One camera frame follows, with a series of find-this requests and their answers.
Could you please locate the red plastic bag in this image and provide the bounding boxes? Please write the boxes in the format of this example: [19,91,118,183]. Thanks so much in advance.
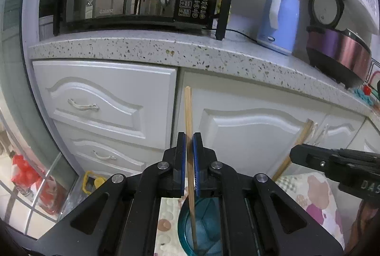
[11,153,67,215]

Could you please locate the glass sliding door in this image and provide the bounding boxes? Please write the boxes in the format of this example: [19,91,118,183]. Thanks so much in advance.
[0,0,81,240]

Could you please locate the black power cable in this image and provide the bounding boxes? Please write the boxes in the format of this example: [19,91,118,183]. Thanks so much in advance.
[208,28,259,43]

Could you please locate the large white cabinet drawer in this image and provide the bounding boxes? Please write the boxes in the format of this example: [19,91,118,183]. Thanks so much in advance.
[32,61,179,150]

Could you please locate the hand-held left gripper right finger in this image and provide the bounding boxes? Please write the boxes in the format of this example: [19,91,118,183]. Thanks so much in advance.
[193,132,346,256]

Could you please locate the person's dark red clothing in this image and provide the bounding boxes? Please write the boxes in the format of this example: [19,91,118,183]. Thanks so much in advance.
[350,199,380,256]

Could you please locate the wire rack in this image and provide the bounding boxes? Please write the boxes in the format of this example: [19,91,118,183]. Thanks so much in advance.
[364,60,380,91]

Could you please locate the wide white cabinet door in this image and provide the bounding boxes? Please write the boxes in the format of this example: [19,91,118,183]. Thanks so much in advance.
[175,70,333,180]

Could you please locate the yellow plastic object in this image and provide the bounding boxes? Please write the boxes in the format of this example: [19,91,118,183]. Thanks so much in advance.
[82,171,107,195]

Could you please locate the silver drawer handle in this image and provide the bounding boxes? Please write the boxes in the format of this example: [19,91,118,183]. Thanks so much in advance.
[92,150,117,161]
[68,99,100,112]

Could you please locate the blue electric kettle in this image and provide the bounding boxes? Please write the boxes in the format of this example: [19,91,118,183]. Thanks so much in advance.
[256,0,300,56]

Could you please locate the patchwork quilted cloth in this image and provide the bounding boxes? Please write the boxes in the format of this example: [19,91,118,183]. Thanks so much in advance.
[154,171,346,256]

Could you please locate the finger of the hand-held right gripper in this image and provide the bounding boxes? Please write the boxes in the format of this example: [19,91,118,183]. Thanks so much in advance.
[289,145,339,174]

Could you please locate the narrow white cabinet door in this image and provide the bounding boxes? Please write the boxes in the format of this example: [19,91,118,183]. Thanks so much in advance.
[315,112,366,151]

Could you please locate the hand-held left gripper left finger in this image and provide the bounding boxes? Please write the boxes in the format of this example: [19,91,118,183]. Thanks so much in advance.
[31,132,187,256]

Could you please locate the purple rice cooker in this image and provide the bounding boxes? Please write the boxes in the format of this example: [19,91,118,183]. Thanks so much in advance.
[306,0,373,89]

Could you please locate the floral cup with teal inside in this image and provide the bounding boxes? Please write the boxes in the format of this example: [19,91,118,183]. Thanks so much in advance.
[177,197,223,256]

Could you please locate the silver cabinet door handle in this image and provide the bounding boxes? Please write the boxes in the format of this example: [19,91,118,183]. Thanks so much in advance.
[318,124,330,142]

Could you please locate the wooden chopstick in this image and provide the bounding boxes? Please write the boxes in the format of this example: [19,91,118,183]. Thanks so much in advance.
[271,119,314,182]
[185,86,198,251]

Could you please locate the small white cabinet drawer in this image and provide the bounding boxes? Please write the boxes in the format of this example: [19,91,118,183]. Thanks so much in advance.
[53,122,167,177]

